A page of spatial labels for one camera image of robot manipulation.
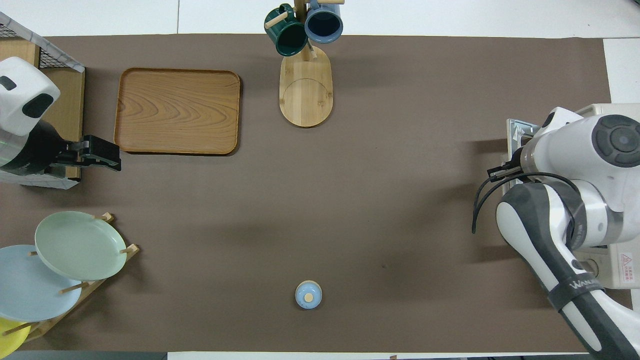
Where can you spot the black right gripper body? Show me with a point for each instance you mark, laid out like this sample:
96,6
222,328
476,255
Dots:
502,172

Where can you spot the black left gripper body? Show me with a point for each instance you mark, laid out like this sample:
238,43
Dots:
42,150

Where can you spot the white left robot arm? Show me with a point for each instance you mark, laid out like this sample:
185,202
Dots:
25,80

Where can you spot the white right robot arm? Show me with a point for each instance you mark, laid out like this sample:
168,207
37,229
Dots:
575,145

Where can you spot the cream toaster oven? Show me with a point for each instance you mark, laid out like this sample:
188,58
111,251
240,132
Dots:
614,270

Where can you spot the wooden shelf unit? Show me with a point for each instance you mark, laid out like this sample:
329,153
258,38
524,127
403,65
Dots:
65,110

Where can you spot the wooden serving tray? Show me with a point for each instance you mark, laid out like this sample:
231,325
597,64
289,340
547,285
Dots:
177,110

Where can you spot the pale green plate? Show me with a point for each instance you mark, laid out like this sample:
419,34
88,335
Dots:
80,245

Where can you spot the wooden plate rack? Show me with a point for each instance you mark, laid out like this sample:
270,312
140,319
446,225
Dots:
131,250

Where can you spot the brown table mat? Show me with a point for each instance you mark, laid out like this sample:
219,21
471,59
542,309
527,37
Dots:
400,175

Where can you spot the light blue plate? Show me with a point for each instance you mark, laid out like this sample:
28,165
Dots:
30,290

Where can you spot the yellow plate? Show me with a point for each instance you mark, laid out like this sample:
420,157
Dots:
10,342

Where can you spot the wooden mug tree stand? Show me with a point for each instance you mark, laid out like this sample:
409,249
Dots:
305,95

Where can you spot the dark green mug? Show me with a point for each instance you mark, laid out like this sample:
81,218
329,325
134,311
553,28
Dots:
287,37

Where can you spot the small blue lidded jar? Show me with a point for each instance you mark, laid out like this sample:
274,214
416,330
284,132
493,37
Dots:
308,295

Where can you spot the blue mug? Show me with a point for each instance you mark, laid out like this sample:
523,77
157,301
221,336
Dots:
324,22

